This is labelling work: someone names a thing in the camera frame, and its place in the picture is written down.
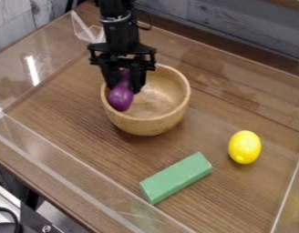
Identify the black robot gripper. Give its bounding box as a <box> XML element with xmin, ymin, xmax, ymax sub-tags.
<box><xmin>88</xmin><ymin>13</ymin><xmax>157</xmax><ymax>94</ymax></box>

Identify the purple toy eggplant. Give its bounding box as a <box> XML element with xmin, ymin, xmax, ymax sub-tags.
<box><xmin>109</xmin><ymin>69</ymin><xmax>134</xmax><ymax>112</ymax></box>

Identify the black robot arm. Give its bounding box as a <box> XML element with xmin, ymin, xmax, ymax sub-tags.
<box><xmin>88</xmin><ymin>0</ymin><xmax>157</xmax><ymax>94</ymax></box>

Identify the brown wooden bowl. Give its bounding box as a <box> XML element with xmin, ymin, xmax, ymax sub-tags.
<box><xmin>101</xmin><ymin>64</ymin><xmax>191</xmax><ymax>136</ymax></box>

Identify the yellow toy lemon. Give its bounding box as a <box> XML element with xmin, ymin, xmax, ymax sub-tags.
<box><xmin>228</xmin><ymin>130</ymin><xmax>262</xmax><ymax>165</ymax></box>

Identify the green rectangular block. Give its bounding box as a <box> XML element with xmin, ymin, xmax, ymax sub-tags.
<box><xmin>141</xmin><ymin>152</ymin><xmax>213</xmax><ymax>205</ymax></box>

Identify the clear acrylic front barrier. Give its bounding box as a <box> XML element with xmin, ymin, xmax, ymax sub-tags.
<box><xmin>0</xmin><ymin>113</ymin><xmax>197</xmax><ymax>233</ymax></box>

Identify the clear acrylic corner bracket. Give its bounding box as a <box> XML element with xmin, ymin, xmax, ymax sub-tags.
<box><xmin>71</xmin><ymin>10</ymin><xmax>106</xmax><ymax>44</ymax></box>

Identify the black metal bracket with bolt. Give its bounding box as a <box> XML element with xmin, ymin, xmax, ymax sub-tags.
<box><xmin>20</xmin><ymin>203</ymin><xmax>64</xmax><ymax>233</ymax></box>

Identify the black cable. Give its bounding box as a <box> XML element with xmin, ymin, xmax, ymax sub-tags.
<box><xmin>0</xmin><ymin>207</ymin><xmax>23</xmax><ymax>233</ymax></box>

